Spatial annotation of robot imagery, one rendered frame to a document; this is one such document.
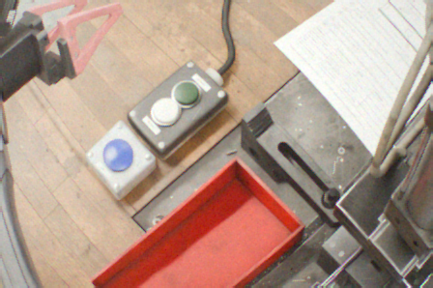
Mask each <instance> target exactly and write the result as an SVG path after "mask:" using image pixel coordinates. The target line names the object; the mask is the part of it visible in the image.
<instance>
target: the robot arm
mask: <svg viewBox="0 0 433 288"><path fill-rule="evenodd" d="M19 2H20V0H0V37H1V38H0V277H1V281H2V284H3V287H4V288H44V287H43V283H42V281H41V279H40V277H39V275H38V272H37V270H36V267H35V265H34V262H33V259H32V257H31V254H30V252H29V249H28V247H27V244H26V241H25V238H24V235H23V232H22V229H21V226H20V223H19V220H18V215H17V211H16V205H15V197H14V177H13V173H12V171H13V170H12V165H11V162H10V157H9V151H8V146H7V144H9V136H8V129H7V122H6V120H7V119H6V113H5V110H4V105H3V102H6V101H7V100H8V99H9V98H10V97H12V96H13V95H14V93H17V91H18V90H20V89H21V88H22V87H24V86H25V85H26V84H27V83H28V82H29V81H31V80H32V79H34V78H35V77H37V78H38V79H39V80H41V81H42V82H43V83H45V84H46V85H48V86H49V87H50V86H51V85H52V84H54V85H56V84H57V83H58V82H59V81H60V80H62V79H63V78H64V77H65V76H66V77H67V78H69V79H70V80H73V79H75V78H76V77H77V76H79V75H80V74H81V73H82V72H83V71H84V69H85V67H86V65H87V64H88V62H89V60H90V59H91V57H92V55H93V54H94V53H95V50H96V49H97V47H98V45H99V44H100V43H101V41H102V39H103V37H104V36H105V35H106V33H107V32H109V30H110V28H111V27H112V26H113V24H114V23H115V22H116V21H117V20H118V18H119V16H121V15H122V13H123V12H124V11H123V8H122V5H121V3H120V2H118V3H113V4H108V5H106V6H101V7H97V8H95V9H91V10H87V11H85V12H80V11H81V10H82V9H83V8H84V7H85V6H86V5H87V4H88V2H87V0H60V1H55V2H50V3H48V4H43V5H39V6H34V7H32V8H29V9H28V10H27V11H25V12H23V13H22V15H23V17H22V18H21V19H20V20H18V21H17V24H16V25H15V26H14V19H15V15H16V10H17V7H18V5H19ZM70 5H74V7H73V8H72V10H71V11H70V12H69V13H68V14H67V15H66V16H65V17H62V18H59V19H58V20H57V23H58V24H57V25H56V26H54V27H53V29H52V30H51V31H50V32H48V34H47V31H46V30H45V28H44V24H43V19H42V15H43V14H45V13H47V12H51V11H54V10H57V9H61V8H64V7H68V6H70ZM106 14H109V16H108V18H107V20H106V21H105V22H104V23H103V24H102V25H101V27H100V28H99V29H98V30H97V31H96V33H95V34H94V35H93V36H92V38H91V39H90V40H89V41H88V42H87V43H86V44H85V46H83V47H82V49H81V51H80V49H79V44H78V41H77V38H76V35H75V33H76V27H77V25H78V24H80V23H82V22H85V21H88V20H91V19H94V18H97V17H99V16H102V15H106ZM13 26H14V27H13ZM60 35H61V38H60V39H59V40H57V41H56V42H57V44H58V45H57V46H58V49H59V52H60V53H59V54H60V55H58V54H57V53H55V52H52V51H51V50H49V51H48V52H47V53H46V51H47V50H48V49H49V47H50V46H51V45H52V44H53V43H54V42H55V40H56V39H57V38H58V37H59V36H60Z"/></svg>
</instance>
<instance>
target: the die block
mask: <svg viewBox="0 0 433 288"><path fill-rule="evenodd" d="M315 263H316V264H317V265H318V266H319V267H320V268H321V269H322V270H323V271H324V272H325V273H327V275H329V276H331V275H332V274H333V273H335V272H336V271H337V270H338V269H339V268H340V267H339V265H338V264H337V263H336V262H334V260H333V259H332V258H331V257H330V255H328V253H326V251H324V249H321V251H320V253H319V255H318V257H317V260H316V262H315ZM349 281H351V282H352V283H353V284H354V285H355V286H356V287H357V288H360V286H359V285H358V284H357V283H356V282H355V281H354V280H353V279H352V278H351V277H350V276H349V275H348V274H346V275H345V276H344V277H342V279H341V280H340V281H338V283H337V284H338V285H339V286H340V287H342V288H343V287H344V286H345V285H346V284H347V283H348V282H349Z"/></svg>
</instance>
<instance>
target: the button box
mask: <svg viewBox="0 0 433 288"><path fill-rule="evenodd" d="M230 3H231V0H224V3H223V7H222V12H221V30H222V34H223V36H224V38H225V41H226V44H227V48H228V57H227V60H226V62H224V65H223V66H222V67H221V68H220V69H218V70H217V71H215V70H214V69H207V70H206V71H204V70H203V69H201V68H200V67H199V66H198V65H197V64H196V63H195V62H193V61H192V60H189V61H188V62H186V63H185V64H184V65H183V66H181V67H180V68H179V69H178V70H177V71H176V72H174V73H173V74H172V75H171V76H168V77H167V78H166V79H165V80H164V81H163V82H162V83H161V84H160V85H159V86H158V87H157V88H156V89H155V90H154V91H152V92H151V93H150V94H149V95H147V96H146V97H145V98H144V99H143V100H141V102H140V103H139V104H137V105H136V106H135V107H134V108H133V109H132V110H131V111H130V112H129V113H127V118H128V122H129V125H130V126H131V127H132V129H133V130H134V132H135V133H136V134H137V135H138V136H140V137H141V139H142V140H143V141H144V142H145V143H146V144H147V145H148V146H149V148H150V149H151V150H152V151H153V152H154V153H155V154H156V155H158V156H159V159H161V160H165V159H167V158H169V157H170V156H171V155H172V154H173V153H174V152H175V151H176V150H177V149H178V148H180V147H181V146H182V145H183V144H184V143H185V142H187V141H188V140H189V139H190V138H191V137H192V136H194V135H195V134H196V133H197V131H198V130H200V129H201V128H202V127H203V126H204V125H205V124H208V123H209V122H210V121H211V120H212V119H214V118H215V117H216V115H217V114H218V113H220V112H221V111H222V110H223V109H224V108H225V107H227V105H228V102H229V94H228V93H227V92H226V91H225V90H224V89H223V88H222V87H221V86H222V85H223V84H224V81H223V79H222V76H223V75H224V74H225V72H226V71H227V70H228V69H230V68H231V66H232V65H233V63H234V62H235V59H236V53H235V48H234V44H233V41H232V38H231V33H230V30H229V23H228V12H229V7H230ZM184 81H189V82H192V83H194V84H195V85H196V86H197V88H198V89H199V99H198V101H196V102H195V103H193V104H190V105H179V104H178V103H177V102H176V100H175V98H174V90H175V88H176V86H177V85H178V84H180V83H181V82H184ZM162 99H171V100H173V101H174V102H176V103H177V105H178V115H177V117H176V119H175V121H173V122H172V123H169V124H163V123H161V122H159V121H158V120H157V119H156V118H155V116H154V111H153V110H154V107H155V104H156V103H157V102H158V101H160V100H162Z"/></svg>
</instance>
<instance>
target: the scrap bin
mask: <svg viewBox="0 0 433 288"><path fill-rule="evenodd" d="M304 228H305V224H304V223H303V222H302V221H301V220H300V219H299V217H298V216H296V215H295V213H293V212H292V211H291V209H290V208H288V207H287V206H286V204H285V203H283V202H282V201H281V199H280V198H279V197H277V196H276V195H275V194H274V192H273V191H272V190H271V189H269V188H268V187H267V185H266V184H265V183H264V182H263V181H262V180H260V179H259V178H258V177H257V176H256V174H255V173H254V172H253V171H252V170H251V169H250V168H249V167H248V166H247V165H246V164H245V163H244V162H242V161H241V160H240V159H239V158H238V157H237V156H235V157H234V158H233V159H232V160H231V161H230V162H229V163H227V164H225V165H224V166H223V167H222V168H221V169H220V170H218V171H217V173H216V174H215V175H214V176H213V177H211V178H210V179H209V180H208V181H207V182H206V183H205V184H203V185H202V187H200V188H199V189H197V190H196V191H195V192H194V193H193V194H192V195H191V196H189V197H188V198H186V200H185V201H184V202H182V203H181V204H180V205H179V206H177V207H176V208H175V209H174V210H173V211H172V212H170V213H169V214H168V215H167V216H165V217H164V218H163V219H162V220H161V221H159V222H158V223H157V224H156V225H154V226H153V227H152V229H150V230H149V231H147V232H146V233H145V234H144V235H143V236H142V237H140V238H139V239H138V240H137V241H136V242H134V243H133V244H132V245H131V246H129V247H128V248H127V249H125V251H122V253H120V255H118V256H117V257H115V259H113V260H112V261H111V262H109V264H107V265H106V266H105V267H103V269H101V270H100V271H99V272H98V273H96V274H95V275H94V276H92V277H91V278H90V281H91V282H92V284H93V285H94V287H95V288H243V287H244V286H245V285H247V284H248V283H249V282H250V281H251V280H252V279H254V278H255V277H256V276H258V275H259V274H260V273H262V272H263V271H264V270H266V269H267V268H268V267H269V266H270V265H271V264H272V263H274V262H275V261H276V260H277V259H278V258H279V257H280V256H282V255H283V254H285V253H286V251H288V250H289V249H290V248H291V247H292V246H293V245H295V244H296V243H297V242H298V241H299V240H300V239H301V238H302V236H303V230H304Z"/></svg>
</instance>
